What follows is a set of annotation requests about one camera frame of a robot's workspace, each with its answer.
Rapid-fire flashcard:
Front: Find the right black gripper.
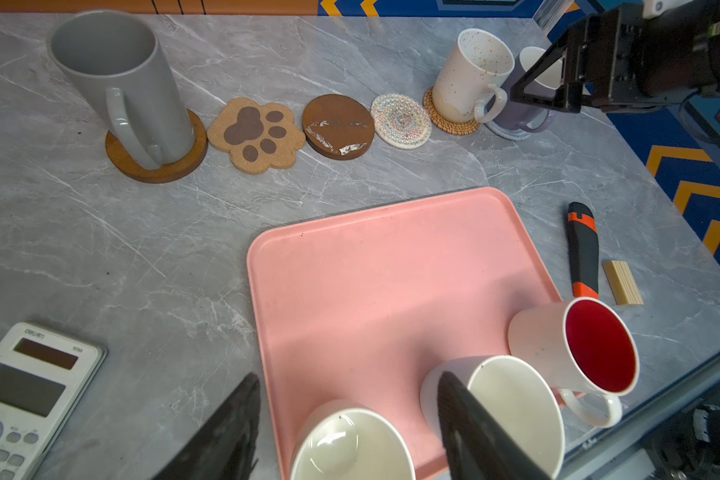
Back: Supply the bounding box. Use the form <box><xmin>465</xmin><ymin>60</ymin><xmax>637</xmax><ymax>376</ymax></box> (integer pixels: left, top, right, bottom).
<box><xmin>508</xmin><ymin>1</ymin><xmax>720</xmax><ymax>112</ymax></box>

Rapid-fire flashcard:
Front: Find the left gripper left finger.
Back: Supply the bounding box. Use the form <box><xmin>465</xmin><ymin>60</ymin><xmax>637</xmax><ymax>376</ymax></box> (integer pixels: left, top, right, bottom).
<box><xmin>155</xmin><ymin>373</ymin><xmax>261</xmax><ymax>480</ymax></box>

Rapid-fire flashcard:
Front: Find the white mug blue handle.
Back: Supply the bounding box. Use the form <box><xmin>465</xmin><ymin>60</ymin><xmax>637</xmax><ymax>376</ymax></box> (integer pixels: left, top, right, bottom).
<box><xmin>420</xmin><ymin>355</ymin><xmax>565</xmax><ymax>479</ymax></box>

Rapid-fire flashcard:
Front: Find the cork paw-shaped coaster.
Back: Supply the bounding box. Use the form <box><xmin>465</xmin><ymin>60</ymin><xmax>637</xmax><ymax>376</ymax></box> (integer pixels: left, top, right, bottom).
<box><xmin>207</xmin><ymin>97</ymin><xmax>306</xmax><ymax>175</ymax></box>

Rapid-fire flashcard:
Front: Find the red mug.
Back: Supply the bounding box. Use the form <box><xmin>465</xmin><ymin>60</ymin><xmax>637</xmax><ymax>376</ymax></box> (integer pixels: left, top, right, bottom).
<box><xmin>508</xmin><ymin>297</ymin><xmax>640</xmax><ymax>428</ymax></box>

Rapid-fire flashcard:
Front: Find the aluminium front rail frame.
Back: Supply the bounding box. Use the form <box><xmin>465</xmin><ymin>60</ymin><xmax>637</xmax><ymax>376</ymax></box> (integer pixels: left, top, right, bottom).
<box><xmin>559</xmin><ymin>352</ymin><xmax>720</xmax><ymax>479</ymax></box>

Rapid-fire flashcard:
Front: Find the purple mug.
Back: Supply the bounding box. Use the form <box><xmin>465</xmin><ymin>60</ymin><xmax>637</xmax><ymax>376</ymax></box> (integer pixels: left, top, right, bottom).
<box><xmin>492</xmin><ymin>75</ymin><xmax>556</xmax><ymax>134</ymax></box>

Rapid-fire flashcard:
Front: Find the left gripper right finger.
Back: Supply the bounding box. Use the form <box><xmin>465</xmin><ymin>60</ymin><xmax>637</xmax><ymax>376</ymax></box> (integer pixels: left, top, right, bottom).
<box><xmin>436</xmin><ymin>371</ymin><xmax>549</xmax><ymax>480</ymax></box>

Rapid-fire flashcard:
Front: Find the grey-blue knitted round coaster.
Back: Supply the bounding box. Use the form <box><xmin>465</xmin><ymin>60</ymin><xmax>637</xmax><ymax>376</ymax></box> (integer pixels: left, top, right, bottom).
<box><xmin>486</xmin><ymin>121</ymin><xmax>531</xmax><ymax>142</ymax></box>

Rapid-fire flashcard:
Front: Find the white embroidered round coaster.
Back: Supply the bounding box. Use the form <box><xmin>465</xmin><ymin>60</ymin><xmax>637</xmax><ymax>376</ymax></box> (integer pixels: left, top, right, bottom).
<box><xmin>370</xmin><ymin>94</ymin><xmax>432</xmax><ymax>150</ymax></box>

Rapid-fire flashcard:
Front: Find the woven rattan round coaster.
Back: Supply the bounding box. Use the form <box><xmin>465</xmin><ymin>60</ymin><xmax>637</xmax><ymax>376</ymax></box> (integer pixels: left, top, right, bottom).
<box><xmin>422</xmin><ymin>87</ymin><xmax>481</xmax><ymax>136</ymax></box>

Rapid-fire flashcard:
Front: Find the grey mug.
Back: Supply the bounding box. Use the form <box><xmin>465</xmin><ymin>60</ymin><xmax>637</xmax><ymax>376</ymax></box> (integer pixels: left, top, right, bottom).
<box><xmin>47</xmin><ymin>10</ymin><xmax>195</xmax><ymax>170</ymax></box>

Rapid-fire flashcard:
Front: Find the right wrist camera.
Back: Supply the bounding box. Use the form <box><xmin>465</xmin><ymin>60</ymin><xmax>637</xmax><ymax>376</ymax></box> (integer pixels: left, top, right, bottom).
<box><xmin>642</xmin><ymin>0</ymin><xmax>692</xmax><ymax>19</ymax></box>

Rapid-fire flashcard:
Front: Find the plain brown round coaster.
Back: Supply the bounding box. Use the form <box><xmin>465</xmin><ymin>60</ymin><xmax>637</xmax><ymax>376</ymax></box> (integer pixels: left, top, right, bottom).
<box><xmin>105</xmin><ymin>110</ymin><xmax>208</xmax><ymax>184</ymax></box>

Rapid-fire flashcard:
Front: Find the small wooden block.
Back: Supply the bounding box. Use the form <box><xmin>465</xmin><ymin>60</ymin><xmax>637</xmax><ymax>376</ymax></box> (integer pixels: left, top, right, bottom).
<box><xmin>603</xmin><ymin>260</ymin><xmax>644</xmax><ymax>305</ymax></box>

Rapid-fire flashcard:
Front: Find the brown coaster with scratches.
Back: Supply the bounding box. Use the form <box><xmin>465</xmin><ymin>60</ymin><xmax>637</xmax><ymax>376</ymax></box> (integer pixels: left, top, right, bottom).
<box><xmin>302</xmin><ymin>94</ymin><xmax>375</xmax><ymax>160</ymax></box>

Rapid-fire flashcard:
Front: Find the white remote control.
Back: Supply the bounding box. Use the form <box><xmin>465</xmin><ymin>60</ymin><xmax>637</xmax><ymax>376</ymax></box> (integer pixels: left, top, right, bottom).
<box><xmin>0</xmin><ymin>322</ymin><xmax>107</xmax><ymax>479</ymax></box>

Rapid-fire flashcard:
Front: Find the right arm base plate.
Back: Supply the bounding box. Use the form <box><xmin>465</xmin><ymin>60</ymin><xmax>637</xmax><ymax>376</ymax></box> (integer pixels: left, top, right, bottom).
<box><xmin>641</xmin><ymin>383</ymin><xmax>720</xmax><ymax>479</ymax></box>

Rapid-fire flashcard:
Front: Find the pink plastic tray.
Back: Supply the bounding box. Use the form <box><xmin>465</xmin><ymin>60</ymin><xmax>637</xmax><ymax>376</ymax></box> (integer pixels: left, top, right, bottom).
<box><xmin>247</xmin><ymin>188</ymin><xmax>560</xmax><ymax>479</ymax></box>

